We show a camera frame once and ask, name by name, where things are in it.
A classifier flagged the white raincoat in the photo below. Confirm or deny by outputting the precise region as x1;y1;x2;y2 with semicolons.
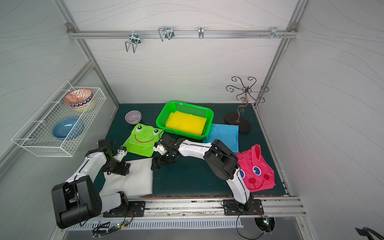
100;158;153;198

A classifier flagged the yellow raincoat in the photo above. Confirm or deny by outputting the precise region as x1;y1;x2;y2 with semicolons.
165;111;207;136

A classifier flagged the green plastic basket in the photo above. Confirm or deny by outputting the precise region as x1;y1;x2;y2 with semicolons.
156;101;214;140

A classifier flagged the pink bunny raincoat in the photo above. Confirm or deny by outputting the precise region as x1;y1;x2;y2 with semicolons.
236;145;276;193

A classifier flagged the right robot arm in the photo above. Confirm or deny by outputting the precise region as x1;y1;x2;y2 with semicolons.
151;134;253;213

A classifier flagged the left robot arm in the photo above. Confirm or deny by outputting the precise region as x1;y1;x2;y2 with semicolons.
51;140;131;229

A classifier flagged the green frog raincoat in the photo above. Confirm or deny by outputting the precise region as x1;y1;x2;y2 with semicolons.
123;124;162;158

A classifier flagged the blue folded raincoat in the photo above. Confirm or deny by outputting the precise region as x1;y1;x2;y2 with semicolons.
203;124;240;153

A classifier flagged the small purple bowl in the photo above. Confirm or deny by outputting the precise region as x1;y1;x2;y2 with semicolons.
125;110;142;125

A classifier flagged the blue bowl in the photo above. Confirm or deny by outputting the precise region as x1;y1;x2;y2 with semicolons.
52;118;84;141

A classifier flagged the dark metal jewelry stand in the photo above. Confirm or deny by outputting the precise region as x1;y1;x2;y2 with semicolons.
225;76;265;133

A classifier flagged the orange patterned bowl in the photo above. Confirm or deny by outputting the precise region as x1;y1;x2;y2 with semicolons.
64;89;94;109

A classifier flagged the metal double hook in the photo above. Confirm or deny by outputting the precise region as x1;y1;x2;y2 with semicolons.
125;32;141;53

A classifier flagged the metal loop hook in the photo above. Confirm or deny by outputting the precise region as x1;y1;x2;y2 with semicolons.
158;27;175;42

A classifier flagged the small metal hook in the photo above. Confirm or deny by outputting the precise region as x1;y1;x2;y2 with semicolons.
198;27;204;39

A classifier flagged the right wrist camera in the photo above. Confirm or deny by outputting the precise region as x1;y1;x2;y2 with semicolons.
153;142;167;155

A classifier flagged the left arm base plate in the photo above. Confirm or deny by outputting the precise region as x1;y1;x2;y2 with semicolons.
103;201;146;218

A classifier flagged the white wire wall basket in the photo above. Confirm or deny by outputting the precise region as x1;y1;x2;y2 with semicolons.
12;82;107;157

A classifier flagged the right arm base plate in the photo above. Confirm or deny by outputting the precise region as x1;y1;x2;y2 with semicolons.
221;199;265;216

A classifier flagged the aluminium front rail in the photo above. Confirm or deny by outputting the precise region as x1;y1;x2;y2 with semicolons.
129;197;307;220

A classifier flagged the aluminium rail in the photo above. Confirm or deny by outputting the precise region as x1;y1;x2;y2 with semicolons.
129;197;307;220
68;29;299;40

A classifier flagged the aluminium top rail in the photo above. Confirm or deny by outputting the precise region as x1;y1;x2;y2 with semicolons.
68;29;299;40

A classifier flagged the metal bracket hook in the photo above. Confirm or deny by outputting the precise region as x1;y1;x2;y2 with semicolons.
260;27;286;39

